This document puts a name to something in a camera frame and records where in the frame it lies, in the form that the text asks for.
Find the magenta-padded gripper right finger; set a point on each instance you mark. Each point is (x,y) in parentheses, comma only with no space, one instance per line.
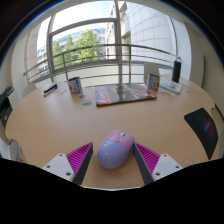
(148,159)

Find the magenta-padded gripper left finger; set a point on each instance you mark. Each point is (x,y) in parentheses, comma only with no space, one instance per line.
(77,159)

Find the lilac and pink computer mouse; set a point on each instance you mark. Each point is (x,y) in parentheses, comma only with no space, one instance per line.
(115,150)

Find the black mouse pad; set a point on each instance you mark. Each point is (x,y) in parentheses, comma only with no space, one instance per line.
(204,130)

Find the small teal card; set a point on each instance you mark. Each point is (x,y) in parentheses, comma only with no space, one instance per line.
(86,102)

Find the red and blue magazine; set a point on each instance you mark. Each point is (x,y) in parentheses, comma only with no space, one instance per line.
(125,94)

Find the black office printer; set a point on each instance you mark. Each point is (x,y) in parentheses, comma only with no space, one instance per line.
(5,106)

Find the black cylinder bottle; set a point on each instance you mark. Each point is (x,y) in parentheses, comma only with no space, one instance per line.
(176,71)

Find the metal balcony railing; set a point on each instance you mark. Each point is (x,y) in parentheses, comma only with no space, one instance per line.
(90,47)

